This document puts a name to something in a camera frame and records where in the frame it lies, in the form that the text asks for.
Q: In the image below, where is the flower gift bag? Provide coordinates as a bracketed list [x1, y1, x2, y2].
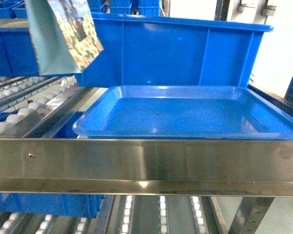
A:
[24, 0, 104, 76]

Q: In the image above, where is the white roller conveyor track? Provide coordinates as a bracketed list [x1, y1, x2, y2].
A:
[0, 79, 79, 138]

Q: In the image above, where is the blue plastic tray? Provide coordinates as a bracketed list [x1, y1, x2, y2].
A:
[72, 85, 293, 140]

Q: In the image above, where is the large blue plastic bin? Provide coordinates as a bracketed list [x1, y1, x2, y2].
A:
[76, 13, 273, 88]

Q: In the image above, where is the blue bin at left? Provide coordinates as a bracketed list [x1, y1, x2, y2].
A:
[0, 27, 39, 78]

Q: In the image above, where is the steel rack front rail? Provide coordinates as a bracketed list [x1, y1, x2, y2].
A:
[0, 138, 293, 197]

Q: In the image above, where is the blue bin under rail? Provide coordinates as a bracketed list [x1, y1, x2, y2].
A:
[0, 193, 104, 218]

